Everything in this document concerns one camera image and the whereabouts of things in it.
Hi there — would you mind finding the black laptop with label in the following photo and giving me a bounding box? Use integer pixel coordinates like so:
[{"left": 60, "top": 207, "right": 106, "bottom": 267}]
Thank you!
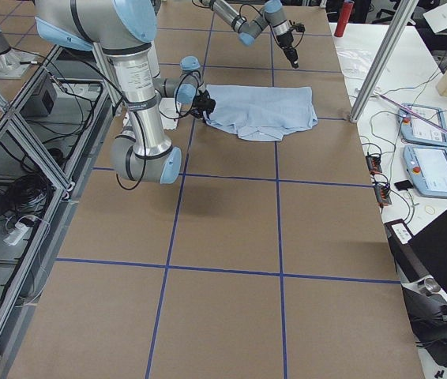
[{"left": 385, "top": 209, "right": 447, "bottom": 294}]

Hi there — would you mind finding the teach pendant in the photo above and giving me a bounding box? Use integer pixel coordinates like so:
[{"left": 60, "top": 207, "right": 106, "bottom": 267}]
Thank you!
[
  {"left": 403, "top": 144, "right": 447, "bottom": 199},
  {"left": 398, "top": 103, "right": 447, "bottom": 147}
]

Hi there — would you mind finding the light blue button-up shirt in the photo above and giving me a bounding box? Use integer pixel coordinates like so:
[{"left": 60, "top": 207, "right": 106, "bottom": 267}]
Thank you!
[{"left": 205, "top": 84, "right": 318, "bottom": 142}]

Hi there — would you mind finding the grey aluminium post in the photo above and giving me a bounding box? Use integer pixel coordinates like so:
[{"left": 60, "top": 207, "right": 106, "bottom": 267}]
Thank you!
[{"left": 349, "top": 0, "right": 419, "bottom": 123}]

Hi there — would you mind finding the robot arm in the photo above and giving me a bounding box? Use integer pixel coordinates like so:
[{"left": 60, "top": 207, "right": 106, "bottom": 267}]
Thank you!
[
  {"left": 35, "top": 1, "right": 216, "bottom": 184},
  {"left": 197, "top": 0, "right": 305, "bottom": 69}
]

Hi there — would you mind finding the far teach pendant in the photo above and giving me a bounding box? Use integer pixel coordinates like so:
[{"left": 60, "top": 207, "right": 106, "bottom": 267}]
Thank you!
[{"left": 398, "top": 103, "right": 447, "bottom": 147}]

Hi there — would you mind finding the near teach pendant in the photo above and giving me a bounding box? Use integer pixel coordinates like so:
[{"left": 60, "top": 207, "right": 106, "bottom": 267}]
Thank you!
[{"left": 403, "top": 144, "right": 447, "bottom": 199}]

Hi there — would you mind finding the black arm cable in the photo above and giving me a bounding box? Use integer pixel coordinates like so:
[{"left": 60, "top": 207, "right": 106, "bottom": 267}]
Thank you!
[{"left": 171, "top": 69, "right": 205, "bottom": 122}]

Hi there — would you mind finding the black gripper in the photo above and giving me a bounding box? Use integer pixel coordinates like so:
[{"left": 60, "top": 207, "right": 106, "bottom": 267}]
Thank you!
[
  {"left": 190, "top": 98, "right": 212, "bottom": 119},
  {"left": 277, "top": 32, "right": 299, "bottom": 69}
]

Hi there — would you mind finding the aluminium frame rail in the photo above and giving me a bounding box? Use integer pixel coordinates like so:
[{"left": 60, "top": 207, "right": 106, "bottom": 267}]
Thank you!
[{"left": 0, "top": 48, "right": 110, "bottom": 369}]

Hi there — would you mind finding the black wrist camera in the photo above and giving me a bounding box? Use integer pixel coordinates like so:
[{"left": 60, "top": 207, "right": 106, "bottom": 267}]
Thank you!
[
  {"left": 290, "top": 23, "right": 306, "bottom": 34},
  {"left": 193, "top": 90, "right": 216, "bottom": 117}
]

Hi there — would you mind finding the red bottle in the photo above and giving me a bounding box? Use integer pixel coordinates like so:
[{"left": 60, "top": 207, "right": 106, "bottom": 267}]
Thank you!
[{"left": 333, "top": 0, "right": 355, "bottom": 38}]

